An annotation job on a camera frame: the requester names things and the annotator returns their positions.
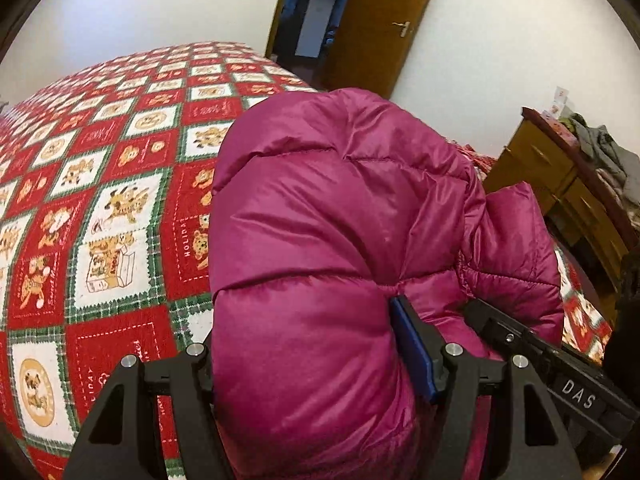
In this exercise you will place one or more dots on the brown wooden door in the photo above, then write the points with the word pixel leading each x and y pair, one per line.
pixel 368 52

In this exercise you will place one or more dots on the dark wooden door frame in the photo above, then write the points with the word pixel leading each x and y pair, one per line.
pixel 281 31

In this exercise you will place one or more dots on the red patterned bedspread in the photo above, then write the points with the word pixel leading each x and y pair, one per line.
pixel 107 181

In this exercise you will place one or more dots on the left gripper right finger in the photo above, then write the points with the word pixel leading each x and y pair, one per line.
pixel 497 415

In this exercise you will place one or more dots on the brown wooden dresser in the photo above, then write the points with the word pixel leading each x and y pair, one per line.
pixel 577 208

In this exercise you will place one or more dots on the metal door handle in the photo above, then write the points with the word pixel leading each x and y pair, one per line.
pixel 403 27

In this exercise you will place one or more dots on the magenta puffer jacket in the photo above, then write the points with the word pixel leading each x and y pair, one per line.
pixel 325 206

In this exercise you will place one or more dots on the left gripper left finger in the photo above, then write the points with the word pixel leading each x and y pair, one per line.
pixel 120 437

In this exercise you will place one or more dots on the grey clothes pile on dresser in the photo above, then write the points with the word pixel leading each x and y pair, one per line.
pixel 617 167

